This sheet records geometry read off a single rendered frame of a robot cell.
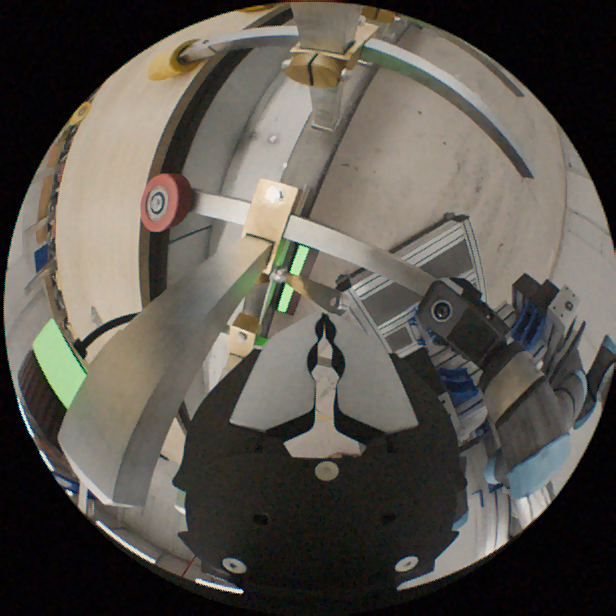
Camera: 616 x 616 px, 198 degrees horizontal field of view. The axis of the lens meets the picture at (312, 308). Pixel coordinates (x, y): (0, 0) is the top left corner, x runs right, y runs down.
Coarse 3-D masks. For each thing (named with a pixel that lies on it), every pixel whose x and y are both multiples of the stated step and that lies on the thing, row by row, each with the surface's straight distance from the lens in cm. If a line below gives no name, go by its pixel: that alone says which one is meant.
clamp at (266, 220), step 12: (264, 180) 25; (264, 192) 25; (288, 192) 24; (300, 192) 26; (252, 204) 25; (264, 204) 25; (276, 204) 25; (288, 204) 24; (252, 216) 25; (264, 216) 25; (276, 216) 25; (288, 216) 24; (252, 228) 26; (264, 228) 25; (276, 228) 25; (276, 240) 25; (276, 252) 26; (264, 276) 28
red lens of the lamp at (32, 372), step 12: (24, 360) 13; (24, 372) 12; (36, 372) 11; (24, 384) 12; (36, 384) 11; (24, 396) 11; (36, 396) 11; (48, 396) 10; (36, 408) 11; (48, 408) 11; (60, 408) 10; (36, 420) 11; (48, 420) 11; (60, 420) 11; (48, 432) 11
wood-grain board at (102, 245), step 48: (96, 96) 101; (144, 96) 45; (192, 96) 36; (96, 144) 58; (144, 144) 35; (96, 192) 48; (96, 240) 48; (144, 240) 35; (96, 288) 55; (144, 288) 38
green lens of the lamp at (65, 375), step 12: (48, 324) 12; (48, 336) 11; (60, 336) 11; (36, 348) 12; (48, 348) 11; (60, 348) 11; (48, 360) 11; (60, 360) 10; (72, 360) 10; (48, 372) 11; (60, 372) 10; (72, 372) 10; (60, 384) 10; (72, 384) 10; (60, 396) 10; (72, 396) 10
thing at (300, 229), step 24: (192, 192) 31; (216, 216) 29; (240, 216) 27; (312, 240) 26; (336, 240) 26; (360, 240) 27; (360, 264) 27; (384, 264) 27; (408, 264) 29; (408, 288) 30
